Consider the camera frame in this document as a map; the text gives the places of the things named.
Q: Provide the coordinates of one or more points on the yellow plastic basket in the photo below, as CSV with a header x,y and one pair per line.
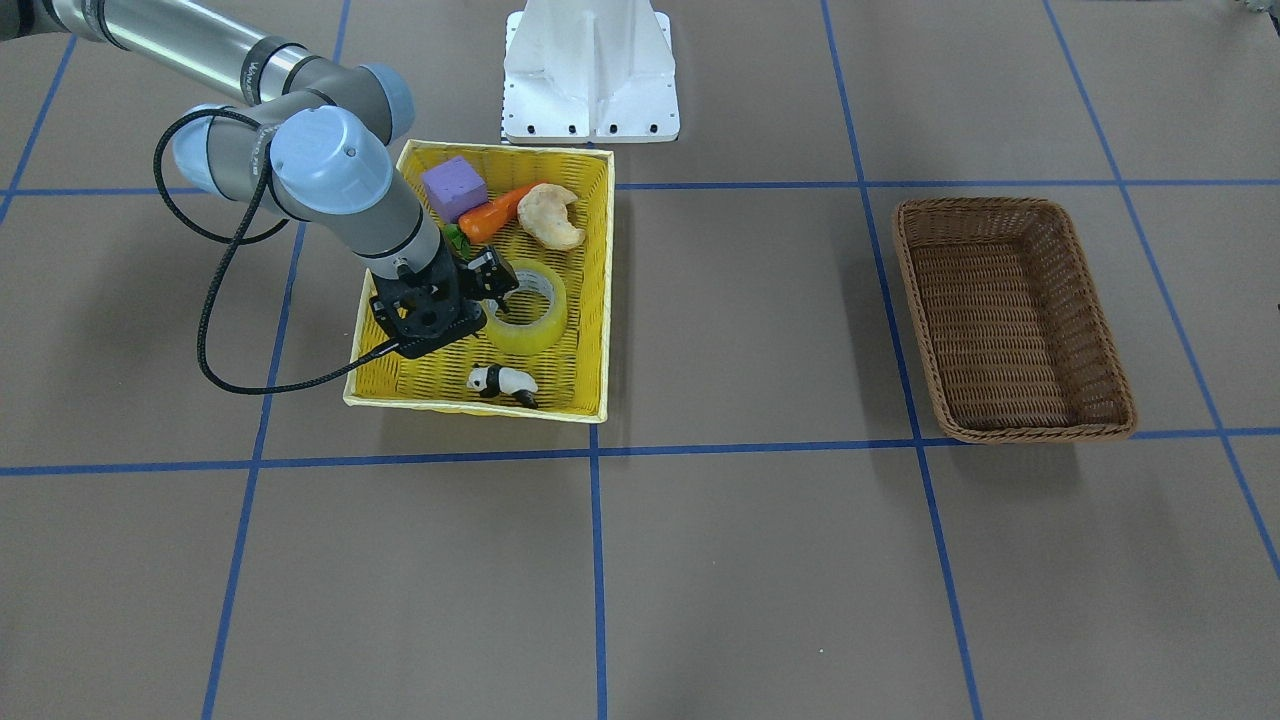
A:
x,y
573,376

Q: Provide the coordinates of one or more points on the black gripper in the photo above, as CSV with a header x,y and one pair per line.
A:
x,y
466,292

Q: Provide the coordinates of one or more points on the small dark bottle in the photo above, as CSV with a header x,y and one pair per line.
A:
x,y
458,240

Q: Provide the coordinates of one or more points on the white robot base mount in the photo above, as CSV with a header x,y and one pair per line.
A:
x,y
589,72

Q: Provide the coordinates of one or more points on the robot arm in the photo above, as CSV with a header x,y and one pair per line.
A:
x,y
309,143

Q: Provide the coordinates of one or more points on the yellow tape roll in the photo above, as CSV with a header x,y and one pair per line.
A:
x,y
533,316

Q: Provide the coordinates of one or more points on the orange toy carrot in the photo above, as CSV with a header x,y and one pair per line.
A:
x,y
483,223

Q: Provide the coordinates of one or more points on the purple foam cube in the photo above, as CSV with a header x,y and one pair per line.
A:
x,y
453,187

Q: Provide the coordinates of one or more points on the toy panda figure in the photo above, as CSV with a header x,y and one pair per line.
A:
x,y
495,380

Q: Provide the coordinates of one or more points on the brown wicker basket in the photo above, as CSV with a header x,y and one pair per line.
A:
x,y
1015,345

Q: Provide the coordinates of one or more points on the beige toy croissant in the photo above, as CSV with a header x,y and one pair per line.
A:
x,y
544,212

